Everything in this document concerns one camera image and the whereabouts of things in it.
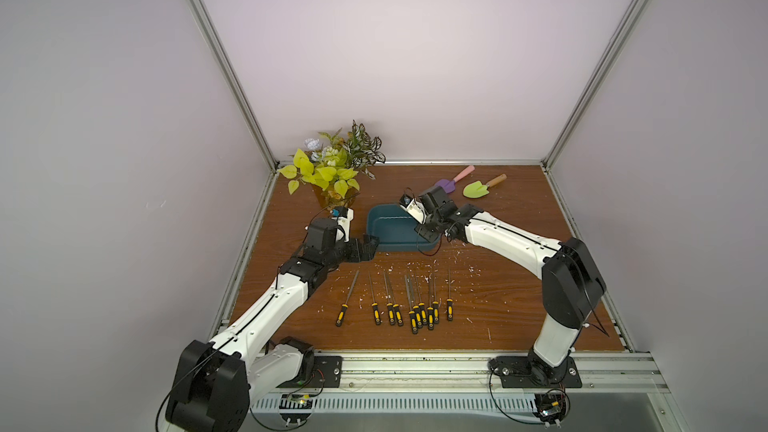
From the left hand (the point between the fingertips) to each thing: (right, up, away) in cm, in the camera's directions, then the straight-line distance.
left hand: (370, 239), depth 82 cm
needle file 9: (+23, -19, +2) cm, 30 cm away
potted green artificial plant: (-13, +22, +13) cm, 28 cm away
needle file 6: (+15, -20, +1) cm, 25 cm away
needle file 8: (+19, -19, +2) cm, 27 cm away
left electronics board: (-18, -38, -10) cm, 43 cm away
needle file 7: (+17, -21, +1) cm, 27 cm away
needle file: (+1, -20, +2) cm, 20 cm away
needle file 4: (+12, -21, 0) cm, 24 cm away
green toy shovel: (+39, +14, +31) cm, 52 cm away
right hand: (+16, +7, +7) cm, 19 cm away
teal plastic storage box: (+7, +1, +22) cm, 23 cm away
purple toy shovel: (+29, +15, +32) cm, 45 cm away
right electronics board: (+44, -39, -12) cm, 60 cm away
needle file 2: (+5, -19, +2) cm, 20 cm away
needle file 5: (+13, -20, +1) cm, 24 cm away
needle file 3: (+7, -20, +1) cm, 21 cm away
